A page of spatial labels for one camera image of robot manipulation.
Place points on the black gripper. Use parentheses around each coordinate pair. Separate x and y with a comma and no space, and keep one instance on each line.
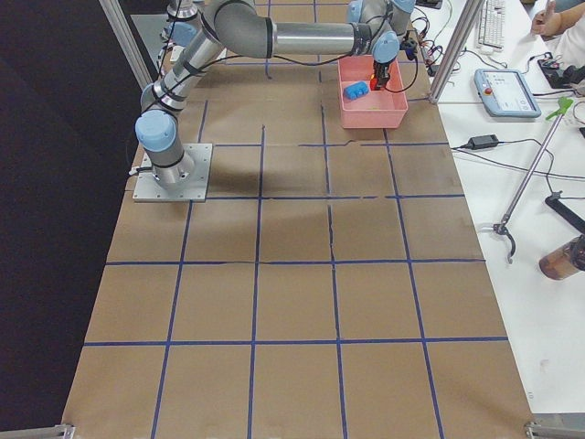
(380,71)

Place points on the red toy block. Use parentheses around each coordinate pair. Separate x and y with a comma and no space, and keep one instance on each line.
(373,85)

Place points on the blue toy block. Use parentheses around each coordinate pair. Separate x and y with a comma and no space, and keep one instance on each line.
(356,90)

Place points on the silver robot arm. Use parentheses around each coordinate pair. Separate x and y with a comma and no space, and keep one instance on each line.
(374,28)

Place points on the pink plastic box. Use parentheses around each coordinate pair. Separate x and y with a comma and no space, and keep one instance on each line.
(355,114)

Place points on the person hand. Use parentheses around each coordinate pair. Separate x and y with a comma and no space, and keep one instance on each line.
(547,22)

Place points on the white keyboard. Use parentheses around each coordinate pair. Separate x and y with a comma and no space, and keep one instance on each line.
(489,31)

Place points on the black power adapter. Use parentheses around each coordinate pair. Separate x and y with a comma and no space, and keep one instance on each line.
(481,142)

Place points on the teach pendant tablet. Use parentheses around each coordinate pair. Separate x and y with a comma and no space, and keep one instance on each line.
(505,93)

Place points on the long reacher grabber tool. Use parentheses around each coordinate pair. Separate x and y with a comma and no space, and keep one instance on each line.
(500,227)

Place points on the brown drink bottle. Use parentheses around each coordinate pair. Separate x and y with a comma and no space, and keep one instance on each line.
(565,260)

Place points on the aluminium frame post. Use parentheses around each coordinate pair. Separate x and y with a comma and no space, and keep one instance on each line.
(460,34)

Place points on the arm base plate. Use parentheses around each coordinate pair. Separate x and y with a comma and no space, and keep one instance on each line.
(187,181)

